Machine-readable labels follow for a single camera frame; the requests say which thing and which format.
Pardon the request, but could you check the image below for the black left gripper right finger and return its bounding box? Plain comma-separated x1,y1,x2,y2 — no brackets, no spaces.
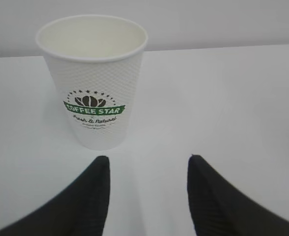
187,155,289,236

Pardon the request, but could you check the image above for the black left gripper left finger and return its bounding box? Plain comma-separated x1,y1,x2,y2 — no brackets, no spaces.
0,156,110,236

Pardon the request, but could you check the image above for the white paper coffee cup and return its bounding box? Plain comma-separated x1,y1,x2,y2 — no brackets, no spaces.
35,15,148,150

